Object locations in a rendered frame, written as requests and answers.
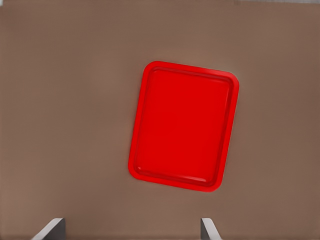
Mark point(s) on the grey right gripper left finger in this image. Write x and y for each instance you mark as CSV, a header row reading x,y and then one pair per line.
x,y
53,230

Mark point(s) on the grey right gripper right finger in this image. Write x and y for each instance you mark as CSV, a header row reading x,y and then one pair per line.
x,y
208,231

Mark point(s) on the red rectangular tray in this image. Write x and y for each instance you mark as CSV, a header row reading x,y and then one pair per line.
x,y
183,126

